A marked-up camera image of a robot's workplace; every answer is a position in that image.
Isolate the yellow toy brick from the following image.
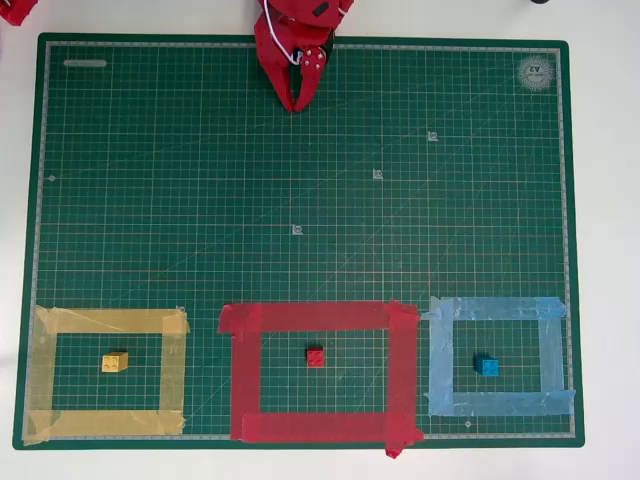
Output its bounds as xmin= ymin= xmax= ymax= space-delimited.
xmin=101 ymin=351 xmax=130 ymax=374

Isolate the blue toy brick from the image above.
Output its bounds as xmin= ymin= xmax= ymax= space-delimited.
xmin=473 ymin=352 xmax=500 ymax=377

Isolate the blue tape square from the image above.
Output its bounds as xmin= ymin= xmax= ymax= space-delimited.
xmin=421 ymin=295 xmax=577 ymax=418

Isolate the green cutting mat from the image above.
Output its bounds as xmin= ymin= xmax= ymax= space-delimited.
xmin=12 ymin=32 xmax=585 ymax=451

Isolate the white servo cable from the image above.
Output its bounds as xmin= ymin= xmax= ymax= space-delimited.
xmin=263 ymin=0 xmax=304 ymax=65

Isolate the red leader arm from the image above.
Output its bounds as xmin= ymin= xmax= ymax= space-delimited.
xmin=0 ymin=0 xmax=39 ymax=27

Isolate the red tape square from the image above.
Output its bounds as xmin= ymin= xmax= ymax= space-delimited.
xmin=217 ymin=298 xmax=425 ymax=460

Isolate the yellow tape square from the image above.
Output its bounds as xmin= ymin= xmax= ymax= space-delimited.
xmin=22 ymin=304 xmax=191 ymax=446

